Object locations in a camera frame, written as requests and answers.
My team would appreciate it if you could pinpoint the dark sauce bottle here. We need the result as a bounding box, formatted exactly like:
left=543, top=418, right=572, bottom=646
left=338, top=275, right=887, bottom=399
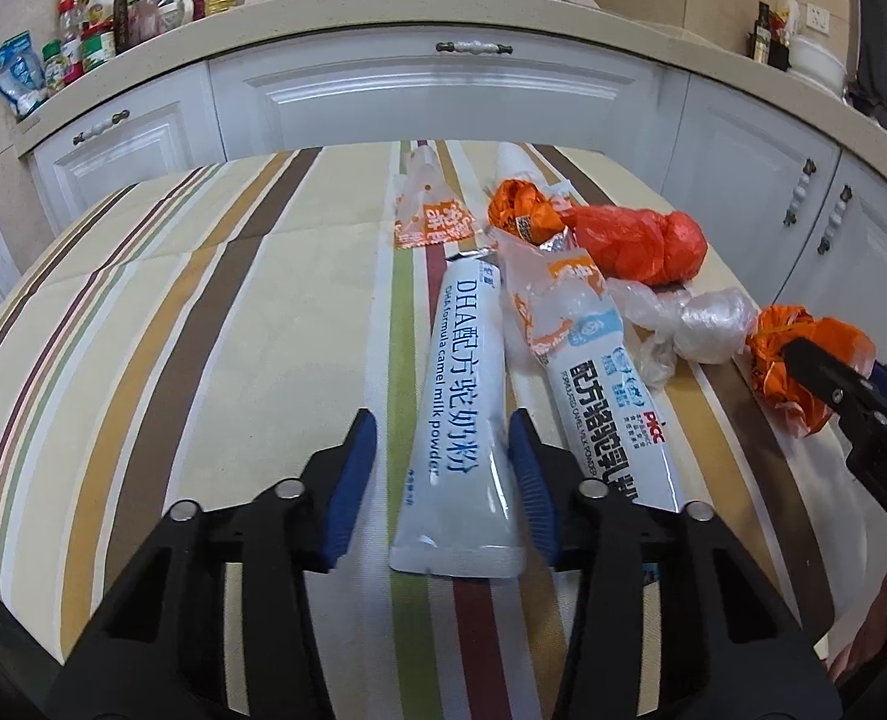
left=749, top=2, right=772, bottom=65

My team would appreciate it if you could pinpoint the blue snack bag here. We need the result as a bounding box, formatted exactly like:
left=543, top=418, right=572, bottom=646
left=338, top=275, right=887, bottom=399
left=0, top=31, right=48, bottom=121

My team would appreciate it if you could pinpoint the clear orange-printed plastic wrapper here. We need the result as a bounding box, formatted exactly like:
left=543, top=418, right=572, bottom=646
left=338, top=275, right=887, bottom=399
left=492, top=229, right=606, bottom=362

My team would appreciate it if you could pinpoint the person's right hand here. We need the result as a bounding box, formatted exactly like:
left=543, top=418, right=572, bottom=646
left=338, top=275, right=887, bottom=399
left=829, top=571, right=887, bottom=683

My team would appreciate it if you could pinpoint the white DHA milk powder sachet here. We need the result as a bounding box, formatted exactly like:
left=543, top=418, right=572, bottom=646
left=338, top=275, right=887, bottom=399
left=388, top=250, right=526, bottom=580

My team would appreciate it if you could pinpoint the white PICC milk powder sachet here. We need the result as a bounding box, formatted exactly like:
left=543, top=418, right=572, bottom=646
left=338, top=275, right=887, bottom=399
left=546, top=307, right=684, bottom=512

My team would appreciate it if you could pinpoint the drawer handle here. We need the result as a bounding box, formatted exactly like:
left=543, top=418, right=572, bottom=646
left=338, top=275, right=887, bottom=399
left=73, top=109, right=131, bottom=146
left=435, top=41, right=513, bottom=55

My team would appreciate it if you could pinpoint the clear orange-printed snack wrapper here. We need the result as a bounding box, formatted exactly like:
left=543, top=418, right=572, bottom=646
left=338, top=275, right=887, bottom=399
left=393, top=145, right=476, bottom=249

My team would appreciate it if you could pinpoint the drawer handle left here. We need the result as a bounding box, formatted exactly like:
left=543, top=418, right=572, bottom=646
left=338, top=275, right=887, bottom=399
left=73, top=109, right=131, bottom=146

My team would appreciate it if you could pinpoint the small orange foil wrapper ball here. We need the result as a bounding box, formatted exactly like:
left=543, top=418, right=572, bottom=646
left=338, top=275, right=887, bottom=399
left=487, top=179, right=570, bottom=245

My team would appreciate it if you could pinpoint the wall power socket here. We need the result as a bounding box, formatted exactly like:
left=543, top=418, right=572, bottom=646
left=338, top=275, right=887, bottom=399
left=804, top=4, right=832, bottom=36

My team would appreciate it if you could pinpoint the red-orange plastic bag ball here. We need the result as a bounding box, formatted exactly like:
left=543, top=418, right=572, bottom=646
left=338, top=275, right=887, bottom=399
left=562, top=206, right=708, bottom=288

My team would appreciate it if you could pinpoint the striped tablecloth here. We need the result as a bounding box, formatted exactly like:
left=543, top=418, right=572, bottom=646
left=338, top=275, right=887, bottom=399
left=0, top=142, right=835, bottom=718

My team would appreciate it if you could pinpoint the drawer handle centre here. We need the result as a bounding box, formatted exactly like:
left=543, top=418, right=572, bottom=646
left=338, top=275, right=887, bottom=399
left=435, top=41, right=513, bottom=55

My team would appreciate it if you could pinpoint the white bowl stack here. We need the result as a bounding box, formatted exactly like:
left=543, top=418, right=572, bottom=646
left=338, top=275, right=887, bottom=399
left=788, top=36, right=847, bottom=98

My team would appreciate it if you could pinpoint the cabinet door handle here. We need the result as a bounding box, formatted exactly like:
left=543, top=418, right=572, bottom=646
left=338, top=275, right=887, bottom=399
left=817, top=184, right=853, bottom=255
left=783, top=160, right=817, bottom=226

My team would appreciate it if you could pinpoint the cabinet door handle right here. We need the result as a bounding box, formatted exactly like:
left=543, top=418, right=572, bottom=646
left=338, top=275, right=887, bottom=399
left=817, top=184, right=853, bottom=255

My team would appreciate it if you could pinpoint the orange foil wrapper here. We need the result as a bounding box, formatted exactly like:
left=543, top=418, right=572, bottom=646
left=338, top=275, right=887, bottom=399
left=747, top=304, right=876, bottom=437

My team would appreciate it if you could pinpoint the clear crumpled plastic bag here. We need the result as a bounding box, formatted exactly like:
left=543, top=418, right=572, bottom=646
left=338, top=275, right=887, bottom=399
left=606, top=280, right=759, bottom=390

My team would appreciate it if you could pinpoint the cabinet door handle left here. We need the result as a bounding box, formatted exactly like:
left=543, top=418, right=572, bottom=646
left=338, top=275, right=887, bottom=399
left=783, top=160, right=817, bottom=226

